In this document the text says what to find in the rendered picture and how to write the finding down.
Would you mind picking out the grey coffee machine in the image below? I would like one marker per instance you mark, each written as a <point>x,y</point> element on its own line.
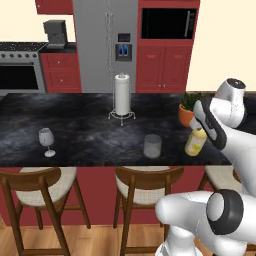
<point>56,33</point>

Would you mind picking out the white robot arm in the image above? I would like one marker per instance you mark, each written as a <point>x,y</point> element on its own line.
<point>186,213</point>

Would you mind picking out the red counter island base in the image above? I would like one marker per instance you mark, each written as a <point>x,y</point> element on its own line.
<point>100,200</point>

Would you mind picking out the steel range with oven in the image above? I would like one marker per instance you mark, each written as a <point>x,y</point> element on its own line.
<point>20,71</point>

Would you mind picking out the white paper towel roll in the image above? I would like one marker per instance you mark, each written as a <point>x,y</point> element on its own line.
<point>122,95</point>

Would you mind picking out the clear wine glass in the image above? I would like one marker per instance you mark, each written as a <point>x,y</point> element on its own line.
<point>46,137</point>

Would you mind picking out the green plant in orange pot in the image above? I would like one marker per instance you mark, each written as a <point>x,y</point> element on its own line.
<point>185,115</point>

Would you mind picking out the black microwave oven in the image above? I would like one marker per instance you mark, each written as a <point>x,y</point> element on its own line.
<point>166,23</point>

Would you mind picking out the yellow juice bottle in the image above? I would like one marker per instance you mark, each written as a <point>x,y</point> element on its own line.
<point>194,145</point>

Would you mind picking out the red drawer cabinet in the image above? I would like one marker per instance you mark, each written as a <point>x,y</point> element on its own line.
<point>61,71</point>

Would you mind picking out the wooden chair with cream seat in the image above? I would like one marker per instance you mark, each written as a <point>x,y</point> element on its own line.
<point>143,181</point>
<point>220,177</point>
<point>50,186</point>

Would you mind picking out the clear glass cup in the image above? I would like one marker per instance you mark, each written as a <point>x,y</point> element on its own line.
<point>152,146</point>

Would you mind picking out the tall red cupboard unit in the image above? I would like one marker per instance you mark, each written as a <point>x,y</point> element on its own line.
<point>163,66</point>

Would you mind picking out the grey fridge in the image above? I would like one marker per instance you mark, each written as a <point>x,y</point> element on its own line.
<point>93,46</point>

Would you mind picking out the red wall cupboard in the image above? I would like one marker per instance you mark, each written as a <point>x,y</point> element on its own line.
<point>55,6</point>

